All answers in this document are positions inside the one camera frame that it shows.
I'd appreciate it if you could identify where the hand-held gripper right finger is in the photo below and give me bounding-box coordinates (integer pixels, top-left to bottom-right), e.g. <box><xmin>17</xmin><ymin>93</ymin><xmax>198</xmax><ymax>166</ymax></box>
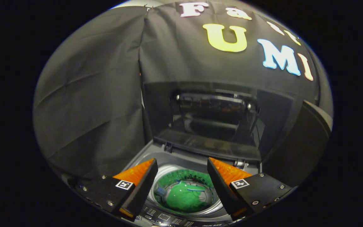
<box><xmin>207</xmin><ymin>157</ymin><xmax>293</xmax><ymax>222</ymax></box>

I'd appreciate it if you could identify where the dark washing machine lid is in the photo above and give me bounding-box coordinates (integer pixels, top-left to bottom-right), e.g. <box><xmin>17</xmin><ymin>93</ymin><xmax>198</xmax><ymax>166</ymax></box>
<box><xmin>144</xmin><ymin>81</ymin><xmax>295</xmax><ymax>163</ymax></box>

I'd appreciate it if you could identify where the beige cabinet with dark top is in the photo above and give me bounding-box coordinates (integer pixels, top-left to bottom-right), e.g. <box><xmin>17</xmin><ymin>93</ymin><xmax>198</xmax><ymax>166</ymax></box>
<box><xmin>263</xmin><ymin>100</ymin><xmax>332</xmax><ymax>187</ymax></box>

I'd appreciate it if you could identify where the green polo shirt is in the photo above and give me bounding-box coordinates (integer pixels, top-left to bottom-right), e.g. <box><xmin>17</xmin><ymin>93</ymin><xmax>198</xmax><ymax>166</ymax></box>
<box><xmin>154</xmin><ymin>170</ymin><xmax>215</xmax><ymax>212</ymax></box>

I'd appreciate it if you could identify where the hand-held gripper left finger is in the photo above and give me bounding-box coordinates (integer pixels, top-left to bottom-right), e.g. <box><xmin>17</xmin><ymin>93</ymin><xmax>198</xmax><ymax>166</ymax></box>
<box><xmin>76</xmin><ymin>158</ymin><xmax>158</xmax><ymax>222</ymax></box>

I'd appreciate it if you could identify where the black backdrop cloth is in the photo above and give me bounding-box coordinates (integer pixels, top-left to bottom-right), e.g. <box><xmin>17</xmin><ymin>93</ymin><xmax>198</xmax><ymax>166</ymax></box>
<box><xmin>33</xmin><ymin>0</ymin><xmax>330</xmax><ymax>181</ymax></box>

